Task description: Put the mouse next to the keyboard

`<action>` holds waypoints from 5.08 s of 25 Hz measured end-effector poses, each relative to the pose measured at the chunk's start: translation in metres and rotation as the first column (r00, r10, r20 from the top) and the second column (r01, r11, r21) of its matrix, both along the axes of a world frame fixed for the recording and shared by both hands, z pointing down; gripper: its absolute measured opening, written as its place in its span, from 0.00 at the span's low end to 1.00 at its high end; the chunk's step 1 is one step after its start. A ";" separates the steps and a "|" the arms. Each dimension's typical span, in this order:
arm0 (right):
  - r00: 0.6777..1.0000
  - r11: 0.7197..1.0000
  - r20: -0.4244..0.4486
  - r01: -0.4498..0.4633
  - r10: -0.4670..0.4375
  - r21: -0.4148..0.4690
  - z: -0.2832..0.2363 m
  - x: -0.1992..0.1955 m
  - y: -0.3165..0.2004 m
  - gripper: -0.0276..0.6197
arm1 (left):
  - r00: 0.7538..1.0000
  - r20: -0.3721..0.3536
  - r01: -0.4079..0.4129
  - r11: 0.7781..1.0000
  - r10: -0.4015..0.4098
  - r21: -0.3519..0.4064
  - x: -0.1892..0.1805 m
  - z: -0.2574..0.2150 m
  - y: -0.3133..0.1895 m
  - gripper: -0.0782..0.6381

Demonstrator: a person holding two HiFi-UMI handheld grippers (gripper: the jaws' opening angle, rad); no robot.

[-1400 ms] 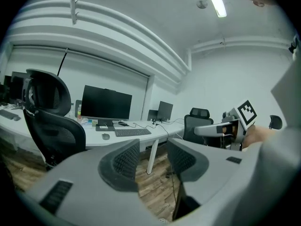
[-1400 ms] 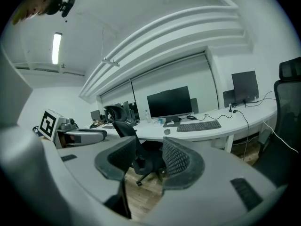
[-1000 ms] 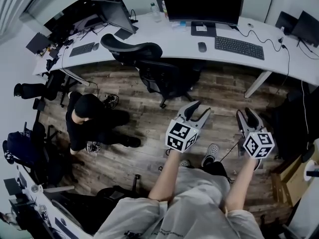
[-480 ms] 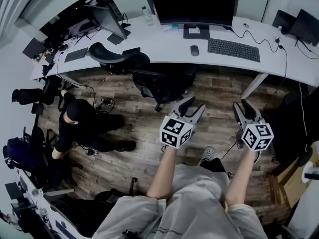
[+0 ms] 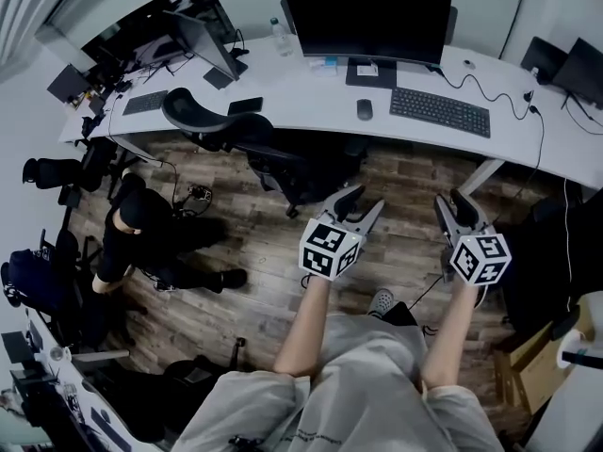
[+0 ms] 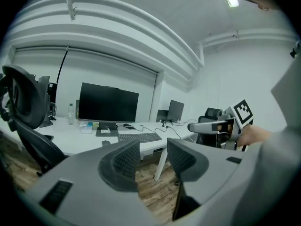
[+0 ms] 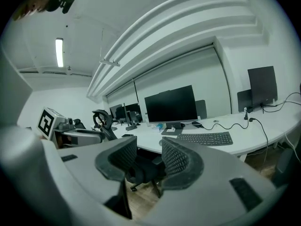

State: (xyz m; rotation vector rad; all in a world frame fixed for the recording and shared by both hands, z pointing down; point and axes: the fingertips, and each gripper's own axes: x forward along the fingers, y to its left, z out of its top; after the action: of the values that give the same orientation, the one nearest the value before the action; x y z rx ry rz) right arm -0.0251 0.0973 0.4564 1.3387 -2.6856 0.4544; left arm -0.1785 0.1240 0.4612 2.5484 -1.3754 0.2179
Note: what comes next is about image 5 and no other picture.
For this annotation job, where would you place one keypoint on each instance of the person's grey shoe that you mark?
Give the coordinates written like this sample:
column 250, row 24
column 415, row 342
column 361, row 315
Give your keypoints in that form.
column 380, row 301

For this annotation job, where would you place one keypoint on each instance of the person's grey clothing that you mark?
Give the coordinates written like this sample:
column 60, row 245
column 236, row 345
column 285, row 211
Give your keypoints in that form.
column 348, row 389

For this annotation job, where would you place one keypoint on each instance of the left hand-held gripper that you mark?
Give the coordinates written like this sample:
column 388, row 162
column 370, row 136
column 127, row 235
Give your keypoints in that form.
column 325, row 250

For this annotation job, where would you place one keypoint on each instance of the black laptop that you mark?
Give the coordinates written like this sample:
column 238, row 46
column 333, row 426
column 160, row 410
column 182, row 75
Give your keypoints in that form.
column 581, row 71
column 542, row 59

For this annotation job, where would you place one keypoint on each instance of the black monitor stand base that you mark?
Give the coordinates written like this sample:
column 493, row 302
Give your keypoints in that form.
column 372, row 78

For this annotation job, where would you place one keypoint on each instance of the large black curved monitor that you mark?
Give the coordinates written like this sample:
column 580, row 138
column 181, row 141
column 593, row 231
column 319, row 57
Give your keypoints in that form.
column 367, row 21

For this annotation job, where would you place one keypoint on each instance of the large black keyboard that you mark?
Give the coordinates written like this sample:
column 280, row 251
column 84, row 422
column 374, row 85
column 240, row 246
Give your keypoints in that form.
column 440, row 112

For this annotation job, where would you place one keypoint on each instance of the black computer mouse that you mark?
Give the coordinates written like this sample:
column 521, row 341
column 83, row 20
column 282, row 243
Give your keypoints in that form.
column 364, row 109

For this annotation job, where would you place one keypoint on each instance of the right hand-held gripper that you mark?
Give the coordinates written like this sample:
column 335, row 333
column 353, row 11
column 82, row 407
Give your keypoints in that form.
column 480, row 259

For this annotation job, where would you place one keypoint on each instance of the small dark keyboard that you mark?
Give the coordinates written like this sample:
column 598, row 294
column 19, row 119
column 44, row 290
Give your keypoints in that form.
column 145, row 102

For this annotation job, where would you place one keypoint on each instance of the white desk leg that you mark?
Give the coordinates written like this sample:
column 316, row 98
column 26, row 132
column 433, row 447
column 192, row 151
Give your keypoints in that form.
column 480, row 176

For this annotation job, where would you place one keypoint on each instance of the cardboard box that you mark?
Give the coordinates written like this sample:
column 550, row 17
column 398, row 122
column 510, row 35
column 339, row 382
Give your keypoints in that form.
column 532, row 365

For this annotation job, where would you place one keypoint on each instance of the black bag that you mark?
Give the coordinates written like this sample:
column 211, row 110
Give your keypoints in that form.
column 537, row 262

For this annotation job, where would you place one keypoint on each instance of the black mesh office chair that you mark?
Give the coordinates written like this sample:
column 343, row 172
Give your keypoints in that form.
column 245, row 144

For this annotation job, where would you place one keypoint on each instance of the black office chair with armrests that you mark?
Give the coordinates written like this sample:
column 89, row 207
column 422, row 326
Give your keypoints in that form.
column 66, row 172

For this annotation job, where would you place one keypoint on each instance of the small white and blue box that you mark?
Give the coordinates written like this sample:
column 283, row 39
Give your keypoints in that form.
column 323, row 65

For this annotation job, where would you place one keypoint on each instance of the small device on floor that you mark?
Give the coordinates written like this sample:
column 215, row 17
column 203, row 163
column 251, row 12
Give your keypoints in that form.
column 200, row 192

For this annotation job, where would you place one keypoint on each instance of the clear plastic water bottle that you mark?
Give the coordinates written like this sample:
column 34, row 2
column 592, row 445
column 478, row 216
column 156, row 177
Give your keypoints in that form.
column 281, row 38

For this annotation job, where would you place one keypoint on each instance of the grey-backed monitor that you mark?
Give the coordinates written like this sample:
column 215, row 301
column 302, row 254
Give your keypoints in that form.
column 207, row 40

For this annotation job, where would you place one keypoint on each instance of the office chair with dark jacket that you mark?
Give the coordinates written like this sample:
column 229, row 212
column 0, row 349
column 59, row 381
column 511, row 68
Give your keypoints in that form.
column 37, row 276

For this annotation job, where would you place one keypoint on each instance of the white paper card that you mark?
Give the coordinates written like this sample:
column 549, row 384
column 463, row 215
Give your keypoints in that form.
column 366, row 69

